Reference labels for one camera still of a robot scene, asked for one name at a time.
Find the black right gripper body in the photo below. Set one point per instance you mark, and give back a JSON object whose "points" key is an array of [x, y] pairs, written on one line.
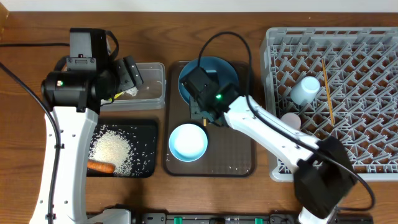
{"points": [[196, 109]]}

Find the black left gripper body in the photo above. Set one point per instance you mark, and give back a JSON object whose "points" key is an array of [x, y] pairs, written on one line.
{"points": [[119, 75]]}

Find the white tissue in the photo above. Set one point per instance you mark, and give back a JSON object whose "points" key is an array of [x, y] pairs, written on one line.
{"points": [[132, 91]]}

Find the dark blue plate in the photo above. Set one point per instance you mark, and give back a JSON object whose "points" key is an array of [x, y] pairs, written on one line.
{"points": [[217, 68]]}

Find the light blue bowl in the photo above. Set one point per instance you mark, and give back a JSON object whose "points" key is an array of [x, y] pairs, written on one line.
{"points": [[188, 142]]}

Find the pile of rice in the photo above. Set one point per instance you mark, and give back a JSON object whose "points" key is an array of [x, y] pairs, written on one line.
{"points": [[112, 152]]}

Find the pink cup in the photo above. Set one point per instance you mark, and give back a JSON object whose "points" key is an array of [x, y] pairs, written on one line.
{"points": [[291, 119]]}

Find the light blue cup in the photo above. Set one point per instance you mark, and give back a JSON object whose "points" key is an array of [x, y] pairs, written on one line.
{"points": [[304, 92]]}

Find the orange carrot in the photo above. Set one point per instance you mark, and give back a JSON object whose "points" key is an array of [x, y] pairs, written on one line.
{"points": [[103, 167]]}

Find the yellow green snack wrapper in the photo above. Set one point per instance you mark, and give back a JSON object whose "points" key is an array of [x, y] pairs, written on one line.
{"points": [[116, 96]]}

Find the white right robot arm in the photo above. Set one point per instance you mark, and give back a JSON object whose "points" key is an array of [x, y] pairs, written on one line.
{"points": [[321, 168]]}

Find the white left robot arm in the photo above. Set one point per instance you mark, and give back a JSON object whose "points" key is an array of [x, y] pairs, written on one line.
{"points": [[73, 93]]}

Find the clear plastic waste bin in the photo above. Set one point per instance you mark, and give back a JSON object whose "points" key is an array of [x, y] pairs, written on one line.
{"points": [[150, 95]]}

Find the black waste tray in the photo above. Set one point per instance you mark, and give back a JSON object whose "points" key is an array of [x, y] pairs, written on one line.
{"points": [[124, 149]]}

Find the grey dishwasher rack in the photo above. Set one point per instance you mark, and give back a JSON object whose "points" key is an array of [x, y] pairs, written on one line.
{"points": [[361, 66]]}

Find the brown serving tray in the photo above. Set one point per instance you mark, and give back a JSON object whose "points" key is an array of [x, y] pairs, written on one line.
{"points": [[229, 153]]}

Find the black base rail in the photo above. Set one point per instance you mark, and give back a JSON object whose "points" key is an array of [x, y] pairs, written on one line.
{"points": [[162, 218]]}

